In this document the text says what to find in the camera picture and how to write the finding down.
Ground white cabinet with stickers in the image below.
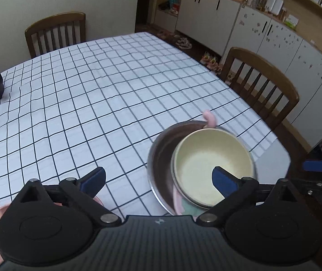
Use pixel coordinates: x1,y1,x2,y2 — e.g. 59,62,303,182
221,5,322,149

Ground pair of sneakers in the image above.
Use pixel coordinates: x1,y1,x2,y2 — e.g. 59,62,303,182
176,37,193,50

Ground small colourful shoes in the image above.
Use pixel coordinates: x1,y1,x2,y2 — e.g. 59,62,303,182
202,51,222,71

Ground wooden chair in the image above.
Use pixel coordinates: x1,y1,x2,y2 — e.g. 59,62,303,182
220,47,300,132
25,12,86,59

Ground stainless steel bowl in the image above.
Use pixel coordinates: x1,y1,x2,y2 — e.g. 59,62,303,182
147,120,259,216

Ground wooden bookshelf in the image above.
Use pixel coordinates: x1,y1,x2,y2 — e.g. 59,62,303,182
243,0,322,71

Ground cream bowl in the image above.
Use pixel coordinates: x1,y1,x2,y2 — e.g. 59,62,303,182
172,129,256,208

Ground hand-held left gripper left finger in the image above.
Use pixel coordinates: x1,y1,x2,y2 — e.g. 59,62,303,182
7,167,122,228

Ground white box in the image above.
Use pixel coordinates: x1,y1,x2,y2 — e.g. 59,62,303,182
265,0,284,16

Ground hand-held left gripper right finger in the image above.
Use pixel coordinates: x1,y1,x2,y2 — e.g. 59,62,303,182
195,166,314,228

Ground checkered tablecloth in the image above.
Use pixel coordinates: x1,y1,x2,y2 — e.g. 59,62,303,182
0,32,278,253

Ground pink pot with handle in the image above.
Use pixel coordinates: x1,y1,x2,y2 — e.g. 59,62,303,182
171,110,259,218

